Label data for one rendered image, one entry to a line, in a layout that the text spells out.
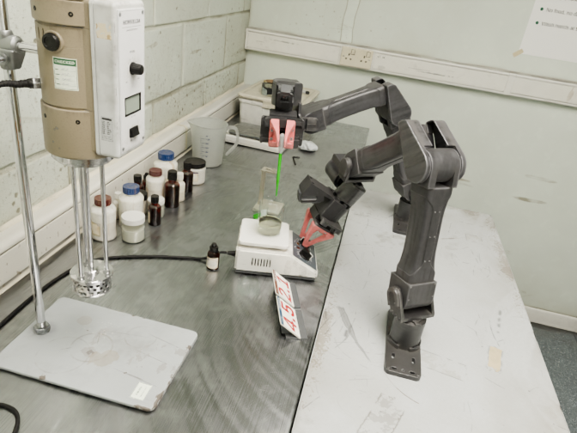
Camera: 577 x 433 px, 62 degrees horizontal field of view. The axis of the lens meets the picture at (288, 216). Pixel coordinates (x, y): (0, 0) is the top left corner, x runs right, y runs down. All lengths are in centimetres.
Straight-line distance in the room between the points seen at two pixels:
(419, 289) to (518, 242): 185
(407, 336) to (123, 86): 70
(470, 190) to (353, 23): 101
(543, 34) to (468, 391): 181
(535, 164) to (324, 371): 191
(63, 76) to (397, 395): 75
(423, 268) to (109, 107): 63
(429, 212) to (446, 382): 33
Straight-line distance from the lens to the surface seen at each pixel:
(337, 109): 129
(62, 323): 104
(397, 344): 104
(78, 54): 69
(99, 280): 86
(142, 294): 111
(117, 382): 91
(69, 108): 71
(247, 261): 115
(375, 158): 105
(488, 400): 104
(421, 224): 94
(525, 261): 287
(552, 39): 252
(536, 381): 114
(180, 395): 90
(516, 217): 274
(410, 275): 97
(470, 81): 244
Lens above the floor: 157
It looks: 27 degrees down
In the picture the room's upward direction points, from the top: 9 degrees clockwise
